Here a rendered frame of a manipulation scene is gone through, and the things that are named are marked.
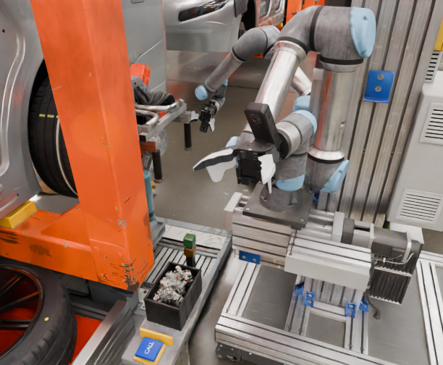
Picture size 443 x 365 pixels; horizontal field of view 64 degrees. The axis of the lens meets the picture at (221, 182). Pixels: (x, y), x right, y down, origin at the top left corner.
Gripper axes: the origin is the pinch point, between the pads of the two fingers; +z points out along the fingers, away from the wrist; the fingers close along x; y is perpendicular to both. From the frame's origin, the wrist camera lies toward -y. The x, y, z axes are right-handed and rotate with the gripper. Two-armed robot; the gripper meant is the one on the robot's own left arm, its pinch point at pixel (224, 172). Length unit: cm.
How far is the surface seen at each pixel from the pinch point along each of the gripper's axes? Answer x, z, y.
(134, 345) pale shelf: 47, 0, 73
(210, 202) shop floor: 122, -138, 108
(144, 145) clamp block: 75, -46, 21
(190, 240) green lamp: 46, -34, 52
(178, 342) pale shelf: 35, -9, 74
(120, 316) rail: 66, -9, 78
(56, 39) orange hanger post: 54, -9, -24
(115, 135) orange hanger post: 49, -15, 3
